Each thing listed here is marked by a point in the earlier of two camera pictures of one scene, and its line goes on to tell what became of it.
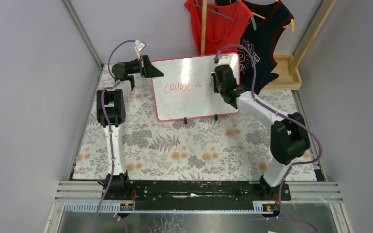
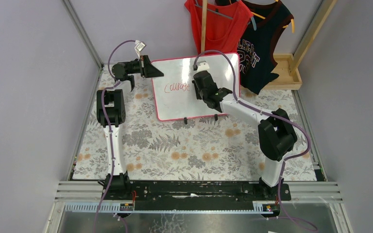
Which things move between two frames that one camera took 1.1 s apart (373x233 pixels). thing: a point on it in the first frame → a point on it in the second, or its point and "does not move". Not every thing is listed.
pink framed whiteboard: x=184 y=88 does not move
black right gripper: x=215 y=85 → x=201 y=76
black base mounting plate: x=191 y=194 does not move
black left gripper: x=143 y=66 does not move
